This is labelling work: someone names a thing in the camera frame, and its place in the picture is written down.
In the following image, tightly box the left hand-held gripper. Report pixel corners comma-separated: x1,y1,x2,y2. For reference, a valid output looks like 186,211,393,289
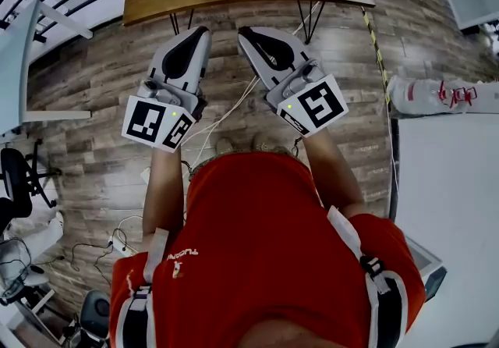
121,25,213,154

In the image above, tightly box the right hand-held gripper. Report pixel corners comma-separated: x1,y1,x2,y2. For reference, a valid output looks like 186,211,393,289
236,25,350,139

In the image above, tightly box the person's right forearm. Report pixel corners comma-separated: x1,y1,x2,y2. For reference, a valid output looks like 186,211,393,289
302,130,370,219

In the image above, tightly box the person's left forearm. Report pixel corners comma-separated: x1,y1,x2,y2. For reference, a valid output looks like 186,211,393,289
142,145,186,239

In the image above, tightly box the grey plastic bin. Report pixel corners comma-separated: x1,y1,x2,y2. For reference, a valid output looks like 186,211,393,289
405,235,444,282

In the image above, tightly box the person's left hand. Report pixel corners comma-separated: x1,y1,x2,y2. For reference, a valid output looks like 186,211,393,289
194,94,208,122

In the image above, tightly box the person's right shoe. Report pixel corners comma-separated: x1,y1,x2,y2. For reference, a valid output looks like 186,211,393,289
252,133,274,153

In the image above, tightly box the person's shoe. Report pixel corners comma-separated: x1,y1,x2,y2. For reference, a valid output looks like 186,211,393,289
252,133,274,153
215,138,235,157

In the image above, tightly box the person's left shoe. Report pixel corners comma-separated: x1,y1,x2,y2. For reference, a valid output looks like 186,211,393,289
215,138,235,157

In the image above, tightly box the yellow black striped tape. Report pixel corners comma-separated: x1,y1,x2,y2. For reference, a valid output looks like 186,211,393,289
362,10,391,106

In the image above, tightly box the clear plastic bag red print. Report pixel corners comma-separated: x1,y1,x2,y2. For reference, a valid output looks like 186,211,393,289
388,75,479,119

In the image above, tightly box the white desk glass top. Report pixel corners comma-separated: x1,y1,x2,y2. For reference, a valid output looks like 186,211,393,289
0,0,93,141

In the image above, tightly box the person's red shirt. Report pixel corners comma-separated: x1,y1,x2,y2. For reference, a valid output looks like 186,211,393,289
108,151,426,348

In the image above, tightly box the white power strip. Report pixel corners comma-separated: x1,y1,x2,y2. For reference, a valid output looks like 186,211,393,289
110,239,138,258

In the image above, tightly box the black office chair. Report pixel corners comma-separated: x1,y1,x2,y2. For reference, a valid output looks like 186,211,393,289
0,139,62,219

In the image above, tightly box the white cardboard box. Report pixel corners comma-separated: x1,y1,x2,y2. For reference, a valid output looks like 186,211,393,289
475,80,499,114

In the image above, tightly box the dark grey chair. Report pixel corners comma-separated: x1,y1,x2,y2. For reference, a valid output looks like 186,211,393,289
73,289,112,348

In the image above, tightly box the dark grey device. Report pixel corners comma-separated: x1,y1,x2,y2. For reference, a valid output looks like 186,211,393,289
424,266,448,303

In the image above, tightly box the white cable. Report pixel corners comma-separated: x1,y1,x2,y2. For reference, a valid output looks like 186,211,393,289
180,2,315,162

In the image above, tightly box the grey black shoulder strap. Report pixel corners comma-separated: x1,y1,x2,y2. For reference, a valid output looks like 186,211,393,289
115,227,170,348
327,205,409,348

